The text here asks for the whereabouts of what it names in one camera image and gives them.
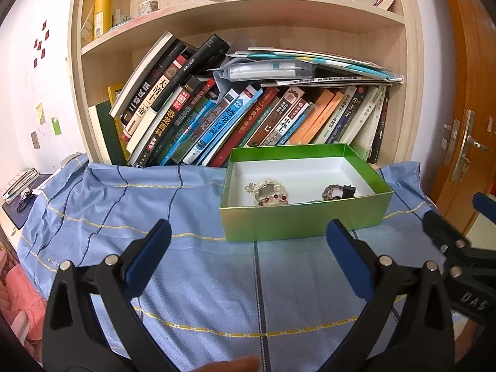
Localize stack of flat booklets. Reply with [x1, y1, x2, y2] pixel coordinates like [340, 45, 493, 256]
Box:
[226, 46, 404, 86]

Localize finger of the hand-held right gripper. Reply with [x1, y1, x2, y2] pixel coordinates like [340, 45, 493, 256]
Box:
[472, 192, 496, 218]
[422, 211, 496, 269]

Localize yellow canister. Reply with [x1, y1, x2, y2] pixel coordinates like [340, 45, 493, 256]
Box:
[94, 0, 114, 40]

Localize small white bottles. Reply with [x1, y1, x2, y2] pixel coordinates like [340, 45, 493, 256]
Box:
[113, 7, 135, 26]

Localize group of red wall stickers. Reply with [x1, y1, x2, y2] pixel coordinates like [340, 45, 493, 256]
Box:
[33, 19, 51, 67]

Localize metal door handle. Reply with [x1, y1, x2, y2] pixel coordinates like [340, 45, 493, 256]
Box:
[445, 110, 490, 182]

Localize red and clear bead bracelet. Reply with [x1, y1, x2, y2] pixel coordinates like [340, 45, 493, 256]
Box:
[244, 178, 290, 207]

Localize person's left hand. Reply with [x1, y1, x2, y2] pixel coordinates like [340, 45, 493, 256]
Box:
[185, 356, 261, 372]

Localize row of leaning books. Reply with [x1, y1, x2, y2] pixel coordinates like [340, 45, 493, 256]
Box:
[109, 30, 391, 168]

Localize dark green board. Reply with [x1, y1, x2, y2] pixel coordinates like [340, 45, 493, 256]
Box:
[88, 100, 127, 166]

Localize wooden bookshelf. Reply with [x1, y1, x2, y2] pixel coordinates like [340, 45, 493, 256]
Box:
[67, 0, 426, 169]

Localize stack of white papers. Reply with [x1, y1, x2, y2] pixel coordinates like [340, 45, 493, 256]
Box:
[2, 167, 40, 203]

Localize green cardboard box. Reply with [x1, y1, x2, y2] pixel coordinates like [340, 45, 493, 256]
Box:
[219, 143, 394, 243]

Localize orange wooden door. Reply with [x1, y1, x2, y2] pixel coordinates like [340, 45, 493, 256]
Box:
[429, 0, 496, 222]

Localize clear plastic pouch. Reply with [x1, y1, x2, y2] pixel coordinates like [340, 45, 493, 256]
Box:
[226, 60, 317, 83]

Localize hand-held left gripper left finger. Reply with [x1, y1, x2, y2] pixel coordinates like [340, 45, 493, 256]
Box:
[42, 219, 173, 372]

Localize blue checked cloth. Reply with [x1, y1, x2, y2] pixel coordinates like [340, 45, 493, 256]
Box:
[17, 153, 478, 372]

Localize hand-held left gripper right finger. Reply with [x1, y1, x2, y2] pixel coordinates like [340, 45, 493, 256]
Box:
[326, 219, 455, 372]

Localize pink cloth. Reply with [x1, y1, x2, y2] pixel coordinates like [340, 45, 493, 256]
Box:
[0, 263, 50, 352]

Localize black desk mat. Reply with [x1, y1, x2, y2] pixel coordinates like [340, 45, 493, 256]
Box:
[2, 174, 52, 230]

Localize brown bead bracelet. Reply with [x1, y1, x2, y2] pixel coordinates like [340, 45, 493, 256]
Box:
[321, 185, 345, 202]

